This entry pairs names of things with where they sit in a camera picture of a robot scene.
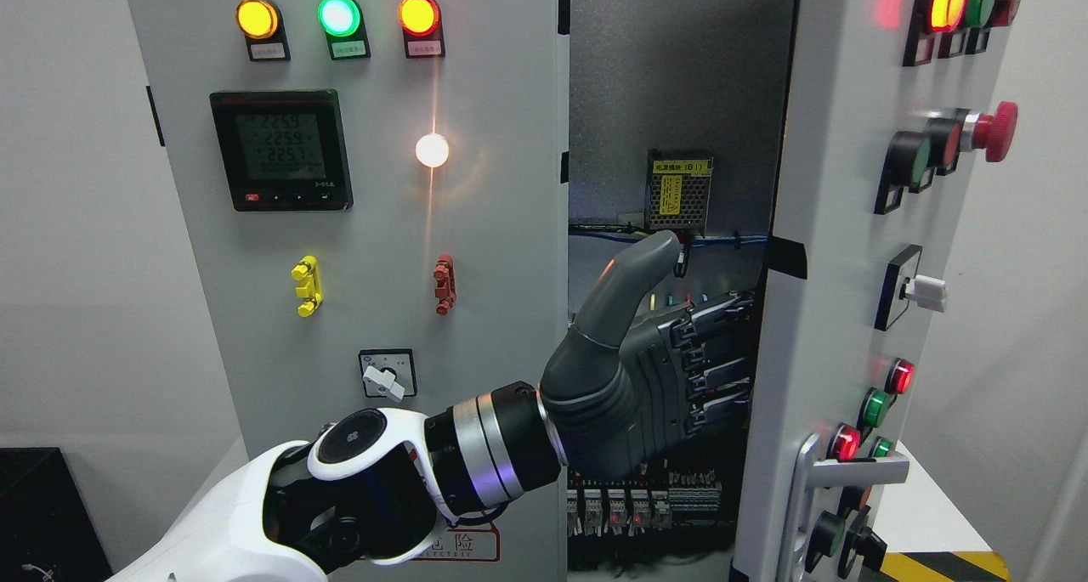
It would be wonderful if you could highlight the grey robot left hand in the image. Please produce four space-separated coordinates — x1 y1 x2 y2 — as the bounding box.
539 231 757 483

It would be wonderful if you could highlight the grey cabinet door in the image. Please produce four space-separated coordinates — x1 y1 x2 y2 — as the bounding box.
729 0 1021 581
119 0 571 582

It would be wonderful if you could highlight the relay terminal row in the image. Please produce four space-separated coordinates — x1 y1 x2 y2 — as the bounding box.
566 467 724 537

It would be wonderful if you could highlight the perforated metal power supply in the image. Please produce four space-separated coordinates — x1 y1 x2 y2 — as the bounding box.
644 149 714 234

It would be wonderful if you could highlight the red electric warning sticker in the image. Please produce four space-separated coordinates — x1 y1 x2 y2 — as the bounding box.
413 523 502 562

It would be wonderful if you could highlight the black digital power meter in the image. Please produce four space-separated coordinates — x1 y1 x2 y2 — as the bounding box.
209 88 353 212

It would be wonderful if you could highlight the red indicator light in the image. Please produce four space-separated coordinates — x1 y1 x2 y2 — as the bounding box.
398 0 445 59

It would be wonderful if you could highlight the red emergency stop button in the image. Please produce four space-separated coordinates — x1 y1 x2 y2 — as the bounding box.
960 101 1019 161

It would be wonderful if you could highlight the green indicator light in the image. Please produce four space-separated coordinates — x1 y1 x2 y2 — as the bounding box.
316 0 371 62

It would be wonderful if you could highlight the yellow indicator light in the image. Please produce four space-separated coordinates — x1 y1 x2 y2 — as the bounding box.
235 0 290 62

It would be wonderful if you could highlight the red terminal post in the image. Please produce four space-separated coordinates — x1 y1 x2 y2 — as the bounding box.
433 253 457 315

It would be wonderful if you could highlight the silver door handle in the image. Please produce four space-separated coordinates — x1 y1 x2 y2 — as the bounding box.
775 432 910 581

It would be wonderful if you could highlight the white rotary selector switch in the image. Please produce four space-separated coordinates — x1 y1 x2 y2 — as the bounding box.
358 348 418 404

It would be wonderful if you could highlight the right door white selector switch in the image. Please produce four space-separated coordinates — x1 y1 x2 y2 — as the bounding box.
874 244 948 331

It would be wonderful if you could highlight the yellow terminal post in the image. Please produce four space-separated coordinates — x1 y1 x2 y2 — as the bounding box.
290 253 323 318

